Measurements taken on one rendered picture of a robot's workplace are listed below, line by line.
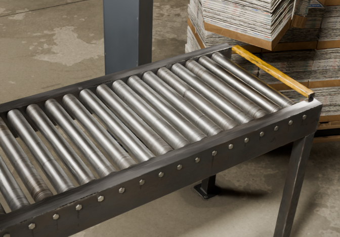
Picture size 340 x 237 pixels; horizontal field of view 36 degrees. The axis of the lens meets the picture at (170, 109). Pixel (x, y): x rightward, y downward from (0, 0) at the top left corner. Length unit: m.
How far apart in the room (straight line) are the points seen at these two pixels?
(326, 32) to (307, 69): 0.21
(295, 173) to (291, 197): 0.12
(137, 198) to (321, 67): 1.54
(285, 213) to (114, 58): 1.12
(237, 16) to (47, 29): 2.53
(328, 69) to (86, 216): 1.73
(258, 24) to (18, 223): 1.04
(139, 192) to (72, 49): 2.48
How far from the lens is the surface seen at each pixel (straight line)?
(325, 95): 2.91
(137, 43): 2.52
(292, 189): 2.08
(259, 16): 1.84
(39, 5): 4.68
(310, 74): 2.80
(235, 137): 1.64
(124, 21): 2.50
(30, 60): 3.79
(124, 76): 1.93
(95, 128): 1.66
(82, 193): 1.43
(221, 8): 1.91
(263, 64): 2.04
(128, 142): 1.61
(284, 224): 2.21
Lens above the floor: 1.76
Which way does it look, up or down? 34 degrees down
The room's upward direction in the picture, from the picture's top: 3 degrees clockwise
